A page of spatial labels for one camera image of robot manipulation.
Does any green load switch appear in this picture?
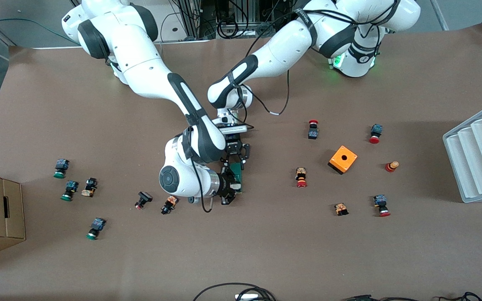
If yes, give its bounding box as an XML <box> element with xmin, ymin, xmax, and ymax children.
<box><xmin>229</xmin><ymin>162</ymin><xmax>244</xmax><ymax>194</ymax></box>

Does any aluminium frame profile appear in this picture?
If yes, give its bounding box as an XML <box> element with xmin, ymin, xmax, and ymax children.
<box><xmin>429</xmin><ymin>0</ymin><xmax>450</xmax><ymax>32</ymax></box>

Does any green mushroom pushbutton blue block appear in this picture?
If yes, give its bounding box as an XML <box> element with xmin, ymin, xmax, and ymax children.
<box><xmin>60</xmin><ymin>180</ymin><xmax>79</xmax><ymax>202</ymax></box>
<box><xmin>85</xmin><ymin>217</ymin><xmax>107</xmax><ymax>241</ymax></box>
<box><xmin>53</xmin><ymin>158</ymin><xmax>70</xmax><ymax>179</ymax></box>

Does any orange button enclosure box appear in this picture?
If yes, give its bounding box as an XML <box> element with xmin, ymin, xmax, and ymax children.
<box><xmin>328</xmin><ymin>145</ymin><xmax>358</xmax><ymax>175</ymax></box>

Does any wide red mushroom emergency button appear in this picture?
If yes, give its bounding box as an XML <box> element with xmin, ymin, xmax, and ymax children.
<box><xmin>373</xmin><ymin>194</ymin><xmax>391</xmax><ymax>217</ymax></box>

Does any black flat cable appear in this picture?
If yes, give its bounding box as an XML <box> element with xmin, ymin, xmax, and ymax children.
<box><xmin>341</xmin><ymin>294</ymin><xmax>419</xmax><ymax>301</ymax></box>

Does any equipment rack with cables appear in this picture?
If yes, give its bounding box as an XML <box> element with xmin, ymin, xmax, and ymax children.
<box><xmin>170</xmin><ymin>0</ymin><xmax>304</xmax><ymax>42</ymax></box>

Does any black coiled cable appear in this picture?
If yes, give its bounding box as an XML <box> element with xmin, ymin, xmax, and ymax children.
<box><xmin>438</xmin><ymin>291</ymin><xmax>482</xmax><ymax>301</ymax></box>

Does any black looped cable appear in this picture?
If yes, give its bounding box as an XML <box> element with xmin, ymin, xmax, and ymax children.
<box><xmin>192</xmin><ymin>283</ymin><xmax>277</xmax><ymax>301</ymax></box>

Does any grey slotted tray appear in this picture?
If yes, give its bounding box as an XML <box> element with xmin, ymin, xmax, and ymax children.
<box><xmin>442</xmin><ymin>99</ymin><xmax>482</xmax><ymax>204</ymax></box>

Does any black selector switch orange block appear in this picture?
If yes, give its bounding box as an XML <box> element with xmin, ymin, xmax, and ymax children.
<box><xmin>160</xmin><ymin>195</ymin><xmax>179</xmax><ymax>215</ymax></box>

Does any green cable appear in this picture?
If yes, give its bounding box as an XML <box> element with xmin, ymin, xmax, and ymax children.
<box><xmin>0</xmin><ymin>18</ymin><xmax>80</xmax><ymax>46</ymax></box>

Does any brown paper table cover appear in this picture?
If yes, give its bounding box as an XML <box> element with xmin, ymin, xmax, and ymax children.
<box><xmin>0</xmin><ymin>23</ymin><xmax>482</xmax><ymax>301</ymax></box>

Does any black rectangular pushbutton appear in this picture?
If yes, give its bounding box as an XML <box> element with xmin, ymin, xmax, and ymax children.
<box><xmin>134</xmin><ymin>191</ymin><xmax>153</xmax><ymax>210</ymax></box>

